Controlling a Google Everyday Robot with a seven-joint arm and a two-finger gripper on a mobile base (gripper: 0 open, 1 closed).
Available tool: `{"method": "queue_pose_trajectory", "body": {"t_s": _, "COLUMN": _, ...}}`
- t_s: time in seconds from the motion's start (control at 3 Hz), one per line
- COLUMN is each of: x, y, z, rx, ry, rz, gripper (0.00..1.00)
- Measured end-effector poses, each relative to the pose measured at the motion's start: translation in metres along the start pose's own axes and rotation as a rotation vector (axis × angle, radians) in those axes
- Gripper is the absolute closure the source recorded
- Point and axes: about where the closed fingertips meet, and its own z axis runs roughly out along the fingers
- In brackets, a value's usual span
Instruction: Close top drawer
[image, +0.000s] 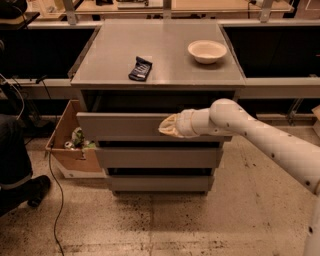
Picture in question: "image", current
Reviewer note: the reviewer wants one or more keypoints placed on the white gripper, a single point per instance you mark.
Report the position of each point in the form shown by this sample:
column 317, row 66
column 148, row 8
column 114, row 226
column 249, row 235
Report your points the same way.
column 185, row 123

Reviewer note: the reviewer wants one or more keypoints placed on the grey top drawer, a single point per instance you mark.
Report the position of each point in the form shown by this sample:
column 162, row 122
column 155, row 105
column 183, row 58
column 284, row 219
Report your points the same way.
column 131, row 127

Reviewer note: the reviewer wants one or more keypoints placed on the grey drawer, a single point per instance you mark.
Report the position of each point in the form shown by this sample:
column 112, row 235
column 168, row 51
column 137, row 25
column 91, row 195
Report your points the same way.
column 158, row 157
column 131, row 183
column 131, row 127

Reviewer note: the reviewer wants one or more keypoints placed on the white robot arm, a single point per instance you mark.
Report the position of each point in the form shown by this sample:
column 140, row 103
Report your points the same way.
column 297, row 157

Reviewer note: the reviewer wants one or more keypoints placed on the grey drawer cabinet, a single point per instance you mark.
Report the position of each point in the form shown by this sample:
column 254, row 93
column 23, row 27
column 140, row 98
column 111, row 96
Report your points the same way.
column 175, row 82

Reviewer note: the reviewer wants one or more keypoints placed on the grey middle drawer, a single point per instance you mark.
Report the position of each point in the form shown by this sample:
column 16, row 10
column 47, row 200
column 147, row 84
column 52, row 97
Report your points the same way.
column 158, row 157

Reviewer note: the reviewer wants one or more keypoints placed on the grey bottom drawer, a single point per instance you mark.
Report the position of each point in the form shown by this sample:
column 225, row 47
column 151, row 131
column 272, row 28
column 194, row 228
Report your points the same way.
column 131, row 183

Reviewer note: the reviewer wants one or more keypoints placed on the white paper bowl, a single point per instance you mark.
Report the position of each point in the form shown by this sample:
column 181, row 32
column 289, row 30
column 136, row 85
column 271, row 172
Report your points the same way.
column 206, row 51

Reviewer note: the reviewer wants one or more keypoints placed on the green white crumpled trash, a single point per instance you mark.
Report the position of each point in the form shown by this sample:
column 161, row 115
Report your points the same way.
column 78, row 140

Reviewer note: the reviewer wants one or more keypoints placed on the brown cardboard box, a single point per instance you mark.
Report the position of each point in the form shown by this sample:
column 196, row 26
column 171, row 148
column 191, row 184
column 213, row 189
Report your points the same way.
column 73, row 163

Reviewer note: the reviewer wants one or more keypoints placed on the black shoe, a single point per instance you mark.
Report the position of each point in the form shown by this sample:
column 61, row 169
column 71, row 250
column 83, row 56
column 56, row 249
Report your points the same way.
column 38, row 189

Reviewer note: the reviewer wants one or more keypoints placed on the person's dark trouser leg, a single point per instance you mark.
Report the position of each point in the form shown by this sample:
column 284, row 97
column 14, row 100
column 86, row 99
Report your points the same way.
column 15, row 165

